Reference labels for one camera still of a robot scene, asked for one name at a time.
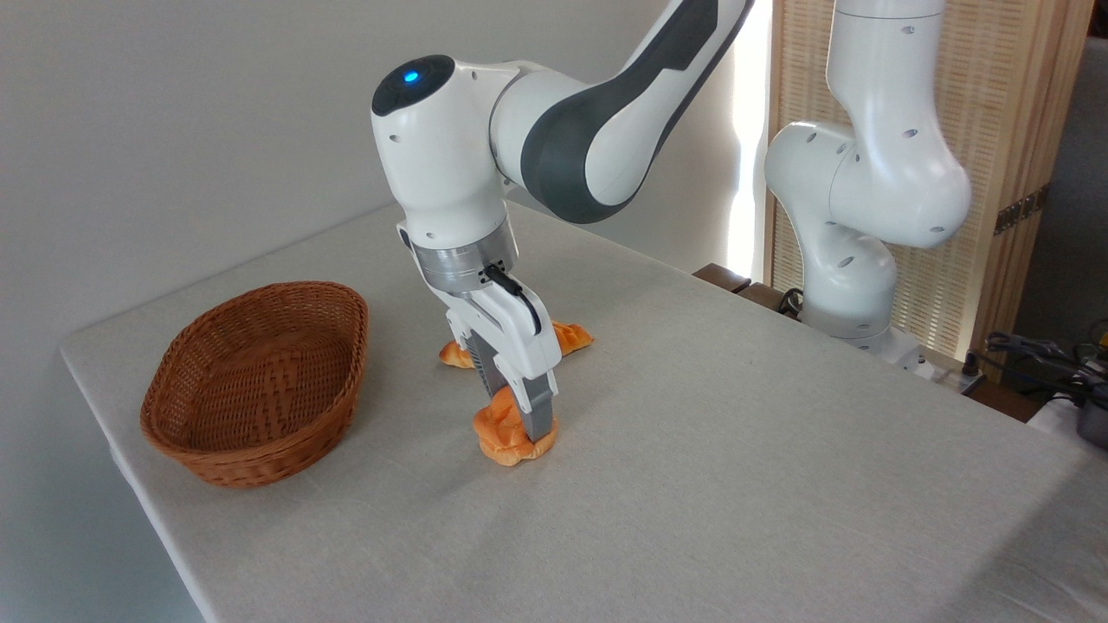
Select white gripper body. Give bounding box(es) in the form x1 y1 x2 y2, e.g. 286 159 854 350
445 280 560 385

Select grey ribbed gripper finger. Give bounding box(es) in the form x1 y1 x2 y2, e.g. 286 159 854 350
507 370 557 443
463 334 522 408

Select round orange bread bun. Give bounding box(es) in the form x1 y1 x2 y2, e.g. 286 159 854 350
472 385 559 467

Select braided golden bread loaf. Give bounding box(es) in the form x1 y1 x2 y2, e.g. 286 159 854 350
439 319 595 370

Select brown wicker basket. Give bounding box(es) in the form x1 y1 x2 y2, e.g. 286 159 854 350
140 280 370 490

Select grey table cloth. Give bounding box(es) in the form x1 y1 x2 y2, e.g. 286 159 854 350
59 199 1108 623

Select dark brown wooden furniture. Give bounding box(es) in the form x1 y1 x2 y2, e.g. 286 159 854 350
692 263 802 321

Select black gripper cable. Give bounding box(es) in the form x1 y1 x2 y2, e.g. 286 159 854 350
482 263 544 337

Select black cable bundle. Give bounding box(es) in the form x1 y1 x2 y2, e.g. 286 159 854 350
985 331 1108 401

